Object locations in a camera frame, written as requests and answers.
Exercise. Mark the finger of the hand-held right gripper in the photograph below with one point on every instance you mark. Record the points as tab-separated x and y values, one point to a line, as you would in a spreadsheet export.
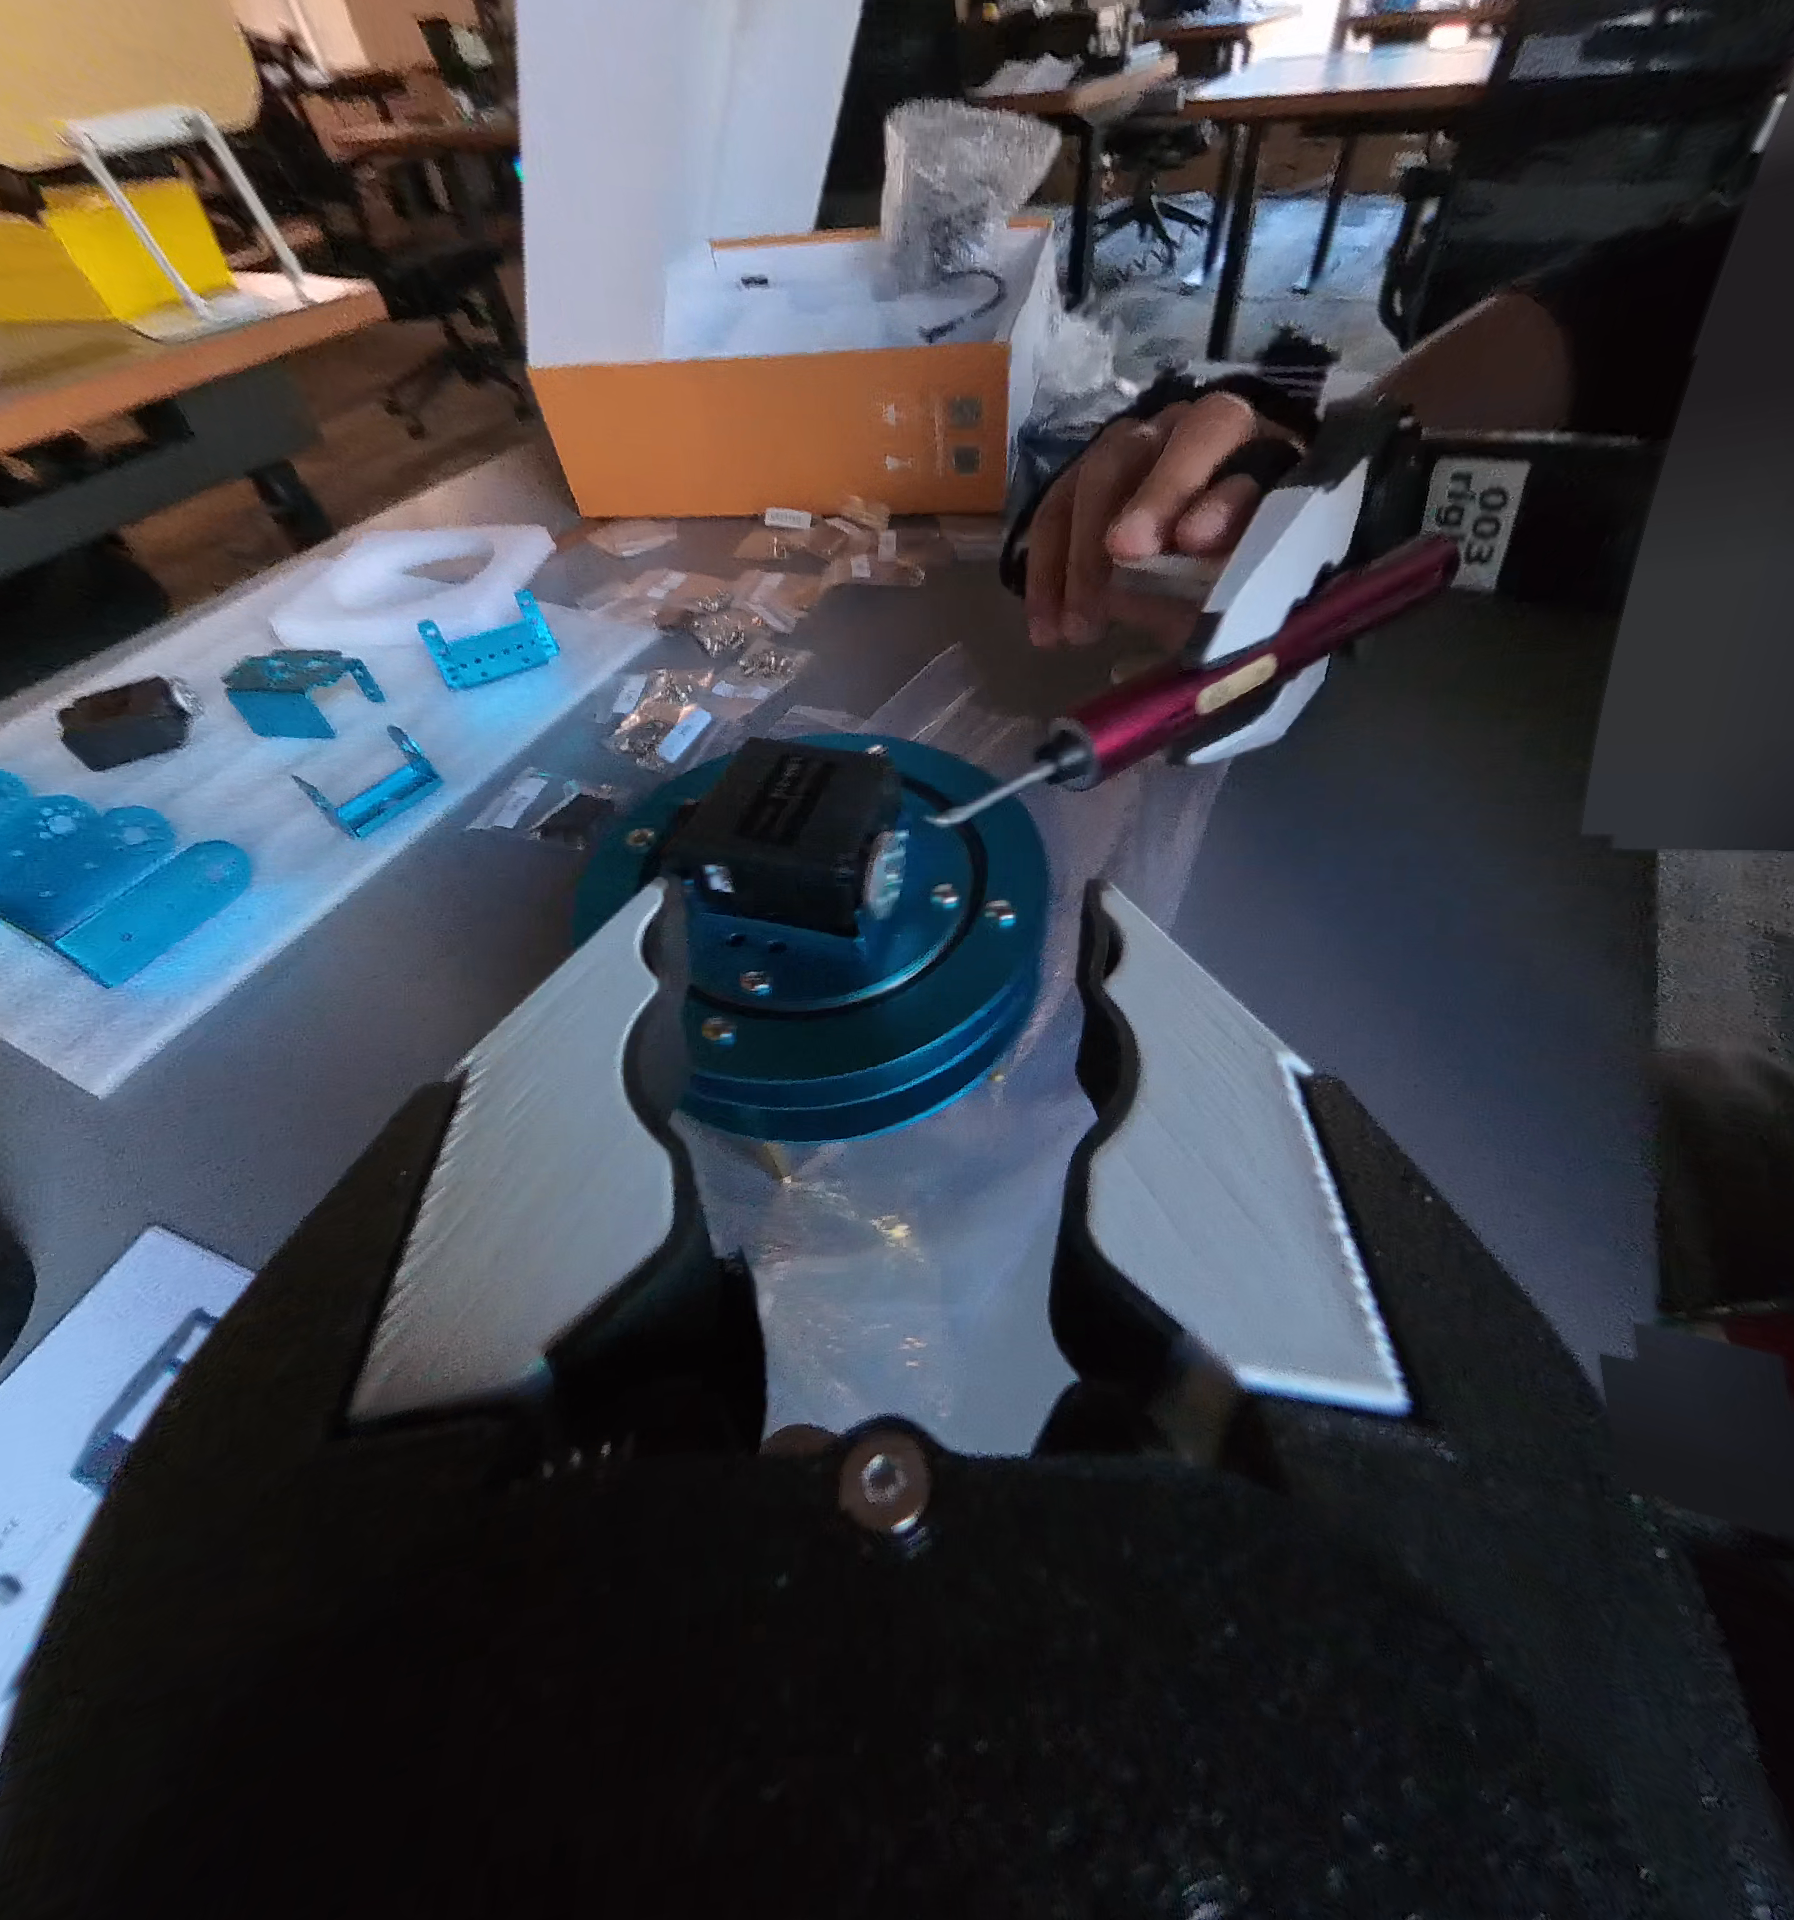
1258	713
1287	555

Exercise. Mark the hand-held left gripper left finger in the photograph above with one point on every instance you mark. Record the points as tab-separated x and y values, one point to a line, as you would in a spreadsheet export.
509	1200

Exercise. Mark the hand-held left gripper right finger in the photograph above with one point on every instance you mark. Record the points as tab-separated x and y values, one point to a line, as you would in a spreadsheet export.
1227	1200

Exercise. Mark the red electric screwdriver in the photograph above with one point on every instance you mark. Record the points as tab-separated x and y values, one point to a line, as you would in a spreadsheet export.
1227	682

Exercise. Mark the blue robot arm base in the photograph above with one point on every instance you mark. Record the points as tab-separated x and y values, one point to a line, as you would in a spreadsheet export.
896	1050

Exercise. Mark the person's right forearm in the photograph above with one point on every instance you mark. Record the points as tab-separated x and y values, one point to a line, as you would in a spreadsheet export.
1483	355

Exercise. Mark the grey desk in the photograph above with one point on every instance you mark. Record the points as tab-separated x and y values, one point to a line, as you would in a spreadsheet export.
1362	930

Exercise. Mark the person's right hand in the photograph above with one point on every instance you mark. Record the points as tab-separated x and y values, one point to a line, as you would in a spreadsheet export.
1139	480

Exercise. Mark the bag of dark parts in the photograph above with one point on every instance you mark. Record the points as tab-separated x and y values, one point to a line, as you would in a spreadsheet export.
1064	428

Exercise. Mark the clear plastic bag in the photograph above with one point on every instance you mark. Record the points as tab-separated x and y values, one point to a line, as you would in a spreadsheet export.
896	1320

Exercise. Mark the black office chair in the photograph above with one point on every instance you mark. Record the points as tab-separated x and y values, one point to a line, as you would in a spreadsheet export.
1152	166
462	301

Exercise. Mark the bubble wrap bundle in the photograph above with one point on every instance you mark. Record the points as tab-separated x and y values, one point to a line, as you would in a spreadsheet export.
972	179

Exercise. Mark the white foam sheet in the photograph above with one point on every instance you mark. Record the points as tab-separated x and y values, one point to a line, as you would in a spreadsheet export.
238	780

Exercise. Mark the pile of small screw bags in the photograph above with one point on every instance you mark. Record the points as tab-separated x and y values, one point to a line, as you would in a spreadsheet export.
673	720

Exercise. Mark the orange cardboard box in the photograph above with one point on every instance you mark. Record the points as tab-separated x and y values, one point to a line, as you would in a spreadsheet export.
779	436

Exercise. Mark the white instruction sheet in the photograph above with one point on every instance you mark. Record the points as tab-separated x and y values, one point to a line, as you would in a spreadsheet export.
28	1501

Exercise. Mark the black servo motor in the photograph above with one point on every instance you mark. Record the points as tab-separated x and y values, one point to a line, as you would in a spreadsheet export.
126	723

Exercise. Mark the white metal stand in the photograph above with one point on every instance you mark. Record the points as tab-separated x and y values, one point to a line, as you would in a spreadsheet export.
238	310

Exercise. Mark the cream round panel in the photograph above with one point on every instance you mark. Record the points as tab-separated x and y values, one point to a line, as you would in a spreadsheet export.
88	62

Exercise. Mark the blue U bracket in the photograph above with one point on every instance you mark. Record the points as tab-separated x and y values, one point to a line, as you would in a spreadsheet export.
374	795
289	692
486	653

